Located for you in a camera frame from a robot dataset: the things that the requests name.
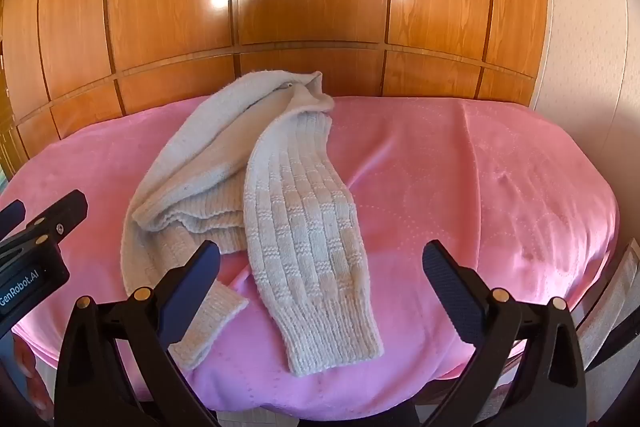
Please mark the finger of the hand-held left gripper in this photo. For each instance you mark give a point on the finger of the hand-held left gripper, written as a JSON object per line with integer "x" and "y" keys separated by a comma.
{"x": 65, "y": 209}
{"x": 12, "y": 213}

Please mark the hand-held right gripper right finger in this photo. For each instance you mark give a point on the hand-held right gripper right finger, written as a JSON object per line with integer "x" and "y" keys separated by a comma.
{"x": 452, "y": 292}

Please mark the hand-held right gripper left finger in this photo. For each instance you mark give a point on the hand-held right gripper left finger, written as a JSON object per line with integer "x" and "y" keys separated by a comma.
{"x": 192, "y": 289}

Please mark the light grey knitted sweater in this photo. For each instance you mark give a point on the light grey knitted sweater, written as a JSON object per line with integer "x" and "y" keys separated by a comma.
{"x": 295, "y": 227}

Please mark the person's left hand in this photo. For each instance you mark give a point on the person's left hand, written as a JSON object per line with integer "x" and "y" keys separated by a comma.
{"x": 31, "y": 369}

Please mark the pink quilted blanket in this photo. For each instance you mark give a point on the pink quilted blanket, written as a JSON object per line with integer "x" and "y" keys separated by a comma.
{"x": 450, "y": 187}

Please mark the beige padded bed edge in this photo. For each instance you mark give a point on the beige padded bed edge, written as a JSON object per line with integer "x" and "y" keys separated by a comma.
{"x": 607, "y": 307}

